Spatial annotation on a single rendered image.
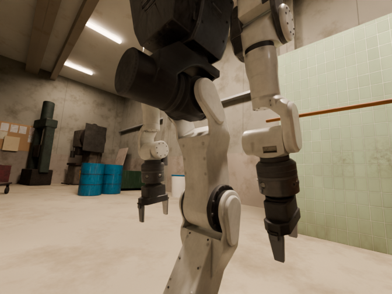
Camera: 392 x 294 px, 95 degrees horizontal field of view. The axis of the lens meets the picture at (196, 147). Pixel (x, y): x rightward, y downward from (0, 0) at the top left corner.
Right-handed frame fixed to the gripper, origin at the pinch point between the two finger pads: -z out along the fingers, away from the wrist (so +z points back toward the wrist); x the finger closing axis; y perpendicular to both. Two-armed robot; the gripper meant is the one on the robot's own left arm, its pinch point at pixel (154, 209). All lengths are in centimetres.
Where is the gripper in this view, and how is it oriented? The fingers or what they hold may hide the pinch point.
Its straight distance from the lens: 75.3
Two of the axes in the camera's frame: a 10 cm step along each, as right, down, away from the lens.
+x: 6.8, 0.1, 7.4
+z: -0.4, -10.0, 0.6
